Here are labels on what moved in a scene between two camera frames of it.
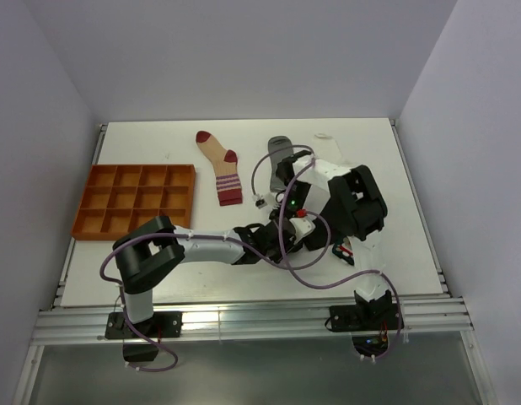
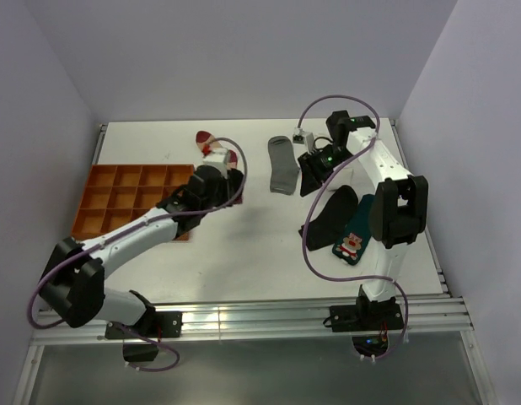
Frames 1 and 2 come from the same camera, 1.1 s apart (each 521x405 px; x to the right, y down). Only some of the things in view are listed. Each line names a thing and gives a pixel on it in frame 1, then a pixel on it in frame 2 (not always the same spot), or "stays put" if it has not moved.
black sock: [333, 214] stays put
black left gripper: [290, 245] -> [228, 191]
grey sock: [275, 143] stays put
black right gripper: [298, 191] -> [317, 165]
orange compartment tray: [120, 197] stays put
